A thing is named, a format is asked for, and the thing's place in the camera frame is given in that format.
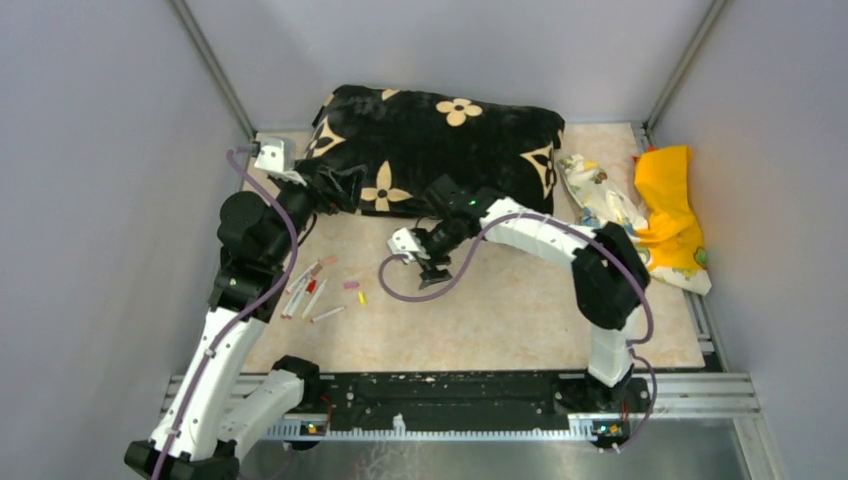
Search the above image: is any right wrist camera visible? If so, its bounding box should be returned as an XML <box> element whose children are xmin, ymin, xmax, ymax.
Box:
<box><xmin>387</xmin><ymin>228</ymin><xmax>429</xmax><ymax>264</ymax></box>

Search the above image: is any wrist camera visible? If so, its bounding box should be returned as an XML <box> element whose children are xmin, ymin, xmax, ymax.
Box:
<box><xmin>254</xmin><ymin>136</ymin><xmax>307</xmax><ymax>186</ymax></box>
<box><xmin>387</xmin><ymin>228</ymin><xmax>429</xmax><ymax>264</ymax></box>

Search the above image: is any purple cable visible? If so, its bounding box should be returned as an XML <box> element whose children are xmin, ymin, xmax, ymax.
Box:
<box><xmin>378</xmin><ymin>211</ymin><xmax>658</xmax><ymax>455</ymax></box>
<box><xmin>150</xmin><ymin>148</ymin><xmax>301</xmax><ymax>480</ymax></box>

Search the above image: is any white pen red band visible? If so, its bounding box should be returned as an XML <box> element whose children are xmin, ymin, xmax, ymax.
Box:
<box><xmin>285</xmin><ymin>261</ymin><xmax>320</xmax><ymax>294</ymax></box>

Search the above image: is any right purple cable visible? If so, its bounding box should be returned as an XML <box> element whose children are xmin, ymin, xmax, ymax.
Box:
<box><xmin>378</xmin><ymin>211</ymin><xmax>658</xmax><ymax>455</ymax></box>

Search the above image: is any aluminium frame rail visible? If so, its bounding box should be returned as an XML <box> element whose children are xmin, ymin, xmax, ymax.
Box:
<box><xmin>162</xmin><ymin>370</ymin><xmax>763</xmax><ymax>445</ymax></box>

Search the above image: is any black floral pillow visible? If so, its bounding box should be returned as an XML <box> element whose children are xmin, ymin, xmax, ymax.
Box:
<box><xmin>296</xmin><ymin>84</ymin><xmax>565</xmax><ymax>218</ymax></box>

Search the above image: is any yellow cloth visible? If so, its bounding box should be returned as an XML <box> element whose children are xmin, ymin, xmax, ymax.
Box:
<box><xmin>634</xmin><ymin>145</ymin><xmax>707</xmax><ymax>276</ymax></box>

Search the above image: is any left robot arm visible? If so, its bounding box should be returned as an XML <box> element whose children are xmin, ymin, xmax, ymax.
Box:
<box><xmin>124</xmin><ymin>160</ymin><xmax>365</xmax><ymax>479</ymax></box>

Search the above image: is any white pen brown cap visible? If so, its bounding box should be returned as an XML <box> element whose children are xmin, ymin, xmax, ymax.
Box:
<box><xmin>281</xmin><ymin>261</ymin><xmax>323</xmax><ymax>319</ymax></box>

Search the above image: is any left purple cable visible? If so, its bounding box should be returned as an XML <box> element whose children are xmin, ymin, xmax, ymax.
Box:
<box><xmin>150</xmin><ymin>148</ymin><xmax>301</xmax><ymax>480</ymax></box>

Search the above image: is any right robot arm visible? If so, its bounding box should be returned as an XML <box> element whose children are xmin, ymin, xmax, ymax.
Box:
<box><xmin>392</xmin><ymin>176</ymin><xmax>650</xmax><ymax>412</ymax></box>

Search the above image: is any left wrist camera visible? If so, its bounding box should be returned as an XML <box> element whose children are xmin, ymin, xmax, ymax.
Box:
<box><xmin>254</xmin><ymin>136</ymin><xmax>307</xmax><ymax>186</ymax></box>

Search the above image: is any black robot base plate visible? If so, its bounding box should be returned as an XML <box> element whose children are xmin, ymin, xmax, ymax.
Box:
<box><xmin>285</xmin><ymin>370</ymin><xmax>650</xmax><ymax>433</ymax></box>

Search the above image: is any white patterned cloth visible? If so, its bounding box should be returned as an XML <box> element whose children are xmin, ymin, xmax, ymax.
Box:
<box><xmin>556</xmin><ymin>154</ymin><xmax>712</xmax><ymax>295</ymax></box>

